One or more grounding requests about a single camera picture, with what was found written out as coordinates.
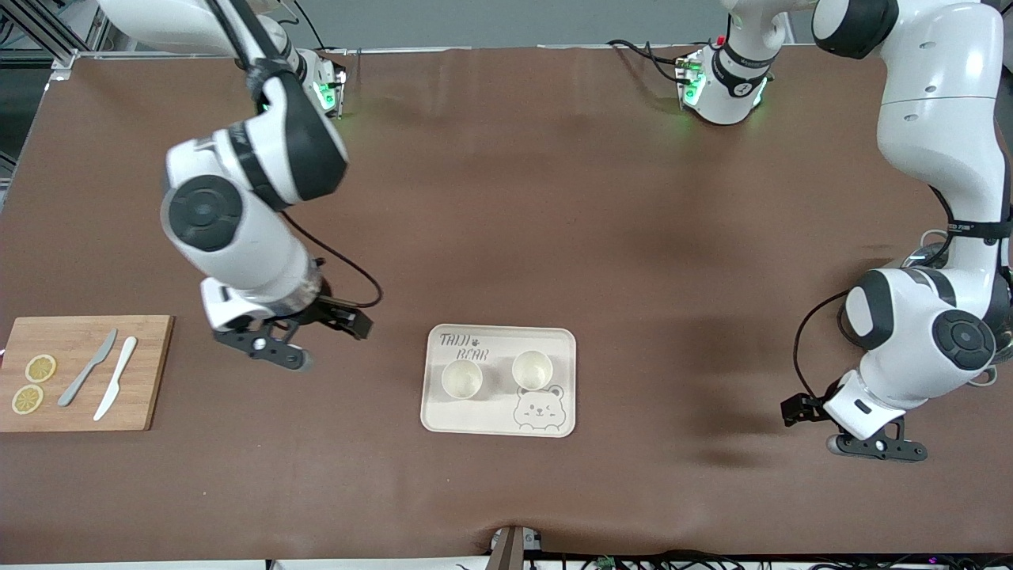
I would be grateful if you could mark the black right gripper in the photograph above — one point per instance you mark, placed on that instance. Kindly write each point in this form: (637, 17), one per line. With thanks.
(331, 309)

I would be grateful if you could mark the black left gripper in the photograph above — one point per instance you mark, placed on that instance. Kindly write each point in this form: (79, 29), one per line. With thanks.
(801, 408)

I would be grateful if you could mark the white plastic cup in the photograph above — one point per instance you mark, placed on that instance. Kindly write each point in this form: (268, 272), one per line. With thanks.
(462, 380)

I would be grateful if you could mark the white paper cup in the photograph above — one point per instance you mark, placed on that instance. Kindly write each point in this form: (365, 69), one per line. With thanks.
(532, 370)

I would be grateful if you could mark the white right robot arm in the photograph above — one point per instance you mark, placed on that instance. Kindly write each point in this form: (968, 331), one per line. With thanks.
(237, 237)

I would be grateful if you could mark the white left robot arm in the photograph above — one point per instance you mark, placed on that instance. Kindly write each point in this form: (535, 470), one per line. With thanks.
(934, 119)

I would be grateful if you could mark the white bear print tray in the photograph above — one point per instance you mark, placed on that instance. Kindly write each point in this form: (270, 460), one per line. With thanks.
(491, 419)

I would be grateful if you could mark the wooden cutting board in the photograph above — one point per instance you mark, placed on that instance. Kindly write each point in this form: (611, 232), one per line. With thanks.
(150, 380)

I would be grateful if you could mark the grey-green electric cooking pot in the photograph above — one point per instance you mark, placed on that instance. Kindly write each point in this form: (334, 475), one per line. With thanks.
(992, 372)

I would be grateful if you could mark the white plastic knife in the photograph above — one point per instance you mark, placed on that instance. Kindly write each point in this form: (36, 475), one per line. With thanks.
(117, 376)

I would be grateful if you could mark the grey plastic knife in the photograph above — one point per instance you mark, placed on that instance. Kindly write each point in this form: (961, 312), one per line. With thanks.
(83, 376)

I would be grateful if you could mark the yellow lemon slice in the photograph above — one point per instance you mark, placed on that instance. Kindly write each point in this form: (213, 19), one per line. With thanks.
(28, 400)
(40, 368)

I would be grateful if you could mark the brown table cover mat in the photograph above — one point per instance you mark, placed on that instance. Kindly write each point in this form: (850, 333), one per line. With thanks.
(554, 198)

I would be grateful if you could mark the brown camera stand post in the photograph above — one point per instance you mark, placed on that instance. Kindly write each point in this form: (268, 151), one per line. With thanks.
(506, 554)

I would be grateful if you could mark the aluminium frame profile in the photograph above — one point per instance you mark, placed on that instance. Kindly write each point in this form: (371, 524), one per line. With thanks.
(47, 32)

